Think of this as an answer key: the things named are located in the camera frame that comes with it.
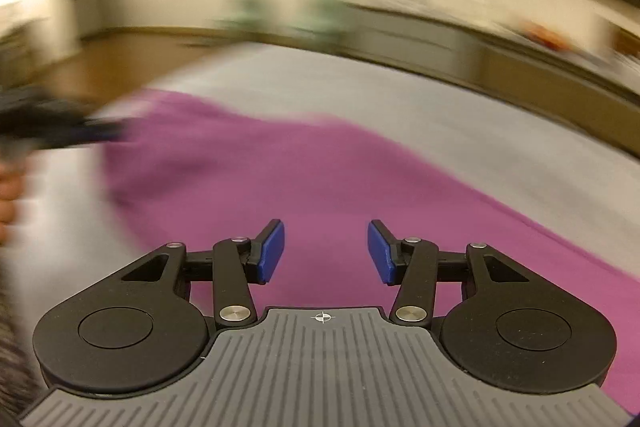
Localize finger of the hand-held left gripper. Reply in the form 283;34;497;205
82;116;128;146

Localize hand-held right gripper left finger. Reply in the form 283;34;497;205
120;219;286;329

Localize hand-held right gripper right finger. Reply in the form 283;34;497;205
367;219;532;328

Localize purple garment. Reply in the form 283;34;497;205
99;88;640;419

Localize person's left hand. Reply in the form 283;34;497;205
0;161;27;242

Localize green plastic child chair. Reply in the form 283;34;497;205
222;0;275;38
299;0;352;44

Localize low television cabinet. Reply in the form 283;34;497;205
344;0;640;154

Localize red plate of fruit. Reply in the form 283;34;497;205
519;21;567;52

